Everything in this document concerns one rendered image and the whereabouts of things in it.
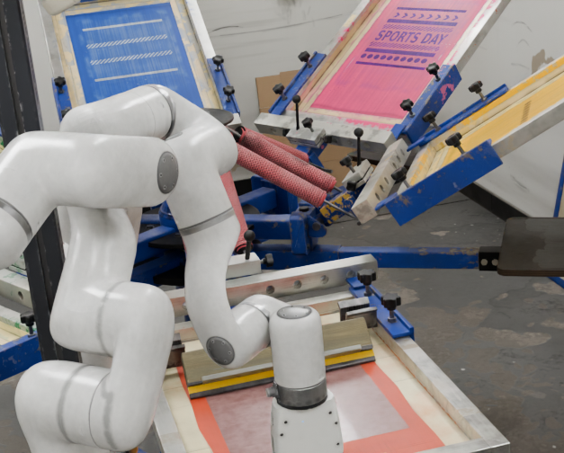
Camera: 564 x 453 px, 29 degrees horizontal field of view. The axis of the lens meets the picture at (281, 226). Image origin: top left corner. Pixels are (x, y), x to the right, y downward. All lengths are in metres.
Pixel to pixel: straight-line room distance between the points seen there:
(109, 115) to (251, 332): 0.36
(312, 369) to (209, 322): 0.16
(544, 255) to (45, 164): 1.90
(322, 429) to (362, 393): 0.65
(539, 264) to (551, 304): 2.12
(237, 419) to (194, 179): 0.78
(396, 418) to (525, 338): 2.55
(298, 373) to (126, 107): 0.45
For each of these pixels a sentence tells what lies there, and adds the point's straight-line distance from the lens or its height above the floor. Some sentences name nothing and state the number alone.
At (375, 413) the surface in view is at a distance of 2.19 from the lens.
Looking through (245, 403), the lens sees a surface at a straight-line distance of 2.27.
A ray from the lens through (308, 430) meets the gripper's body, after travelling 1.62.
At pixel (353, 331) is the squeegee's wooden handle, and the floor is 1.02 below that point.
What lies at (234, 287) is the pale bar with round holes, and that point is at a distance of 2.61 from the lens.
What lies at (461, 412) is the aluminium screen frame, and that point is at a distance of 2.11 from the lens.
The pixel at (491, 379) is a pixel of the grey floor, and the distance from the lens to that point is 4.35.
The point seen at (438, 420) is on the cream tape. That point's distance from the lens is 2.16.
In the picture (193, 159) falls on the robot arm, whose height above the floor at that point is 1.62.
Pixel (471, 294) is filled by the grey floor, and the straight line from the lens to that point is 5.10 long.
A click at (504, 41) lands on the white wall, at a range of 5.75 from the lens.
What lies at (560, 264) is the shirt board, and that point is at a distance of 2.88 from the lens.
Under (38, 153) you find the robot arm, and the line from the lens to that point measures 1.25.
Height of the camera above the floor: 2.03
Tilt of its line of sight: 19 degrees down
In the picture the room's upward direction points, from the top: 5 degrees counter-clockwise
